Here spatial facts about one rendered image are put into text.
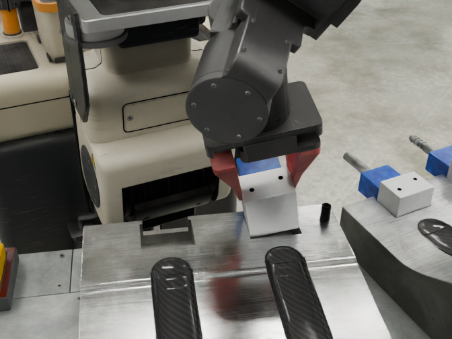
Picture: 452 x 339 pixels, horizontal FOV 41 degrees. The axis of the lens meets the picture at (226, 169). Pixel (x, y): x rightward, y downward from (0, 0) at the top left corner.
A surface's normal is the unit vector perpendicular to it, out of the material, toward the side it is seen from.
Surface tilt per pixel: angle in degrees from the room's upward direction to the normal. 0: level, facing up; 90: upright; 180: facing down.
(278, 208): 99
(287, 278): 1
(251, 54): 36
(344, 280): 2
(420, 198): 90
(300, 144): 13
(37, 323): 0
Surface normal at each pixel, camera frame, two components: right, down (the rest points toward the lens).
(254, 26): 0.49, -0.48
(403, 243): 0.01, -0.83
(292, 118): -0.12, -0.71
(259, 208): 0.16, 0.68
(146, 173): 0.41, 0.62
